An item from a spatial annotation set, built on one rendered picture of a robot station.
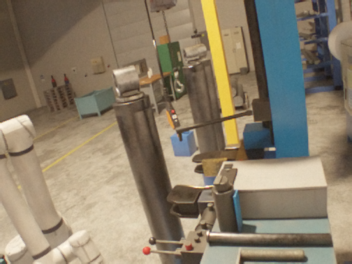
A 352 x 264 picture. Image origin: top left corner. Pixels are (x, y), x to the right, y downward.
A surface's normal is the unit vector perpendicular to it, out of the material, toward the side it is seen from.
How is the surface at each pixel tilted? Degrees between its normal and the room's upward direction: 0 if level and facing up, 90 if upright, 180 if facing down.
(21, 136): 100
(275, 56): 90
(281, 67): 90
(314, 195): 90
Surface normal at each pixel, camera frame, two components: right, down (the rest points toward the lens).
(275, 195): -0.30, 0.36
